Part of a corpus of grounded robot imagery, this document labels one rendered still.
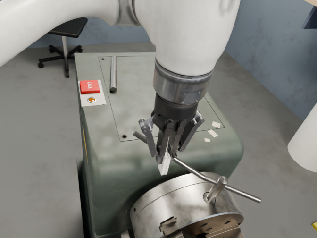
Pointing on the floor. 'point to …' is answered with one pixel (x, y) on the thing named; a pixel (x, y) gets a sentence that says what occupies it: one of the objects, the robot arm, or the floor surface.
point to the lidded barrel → (305, 142)
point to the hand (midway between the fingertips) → (163, 161)
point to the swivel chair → (71, 31)
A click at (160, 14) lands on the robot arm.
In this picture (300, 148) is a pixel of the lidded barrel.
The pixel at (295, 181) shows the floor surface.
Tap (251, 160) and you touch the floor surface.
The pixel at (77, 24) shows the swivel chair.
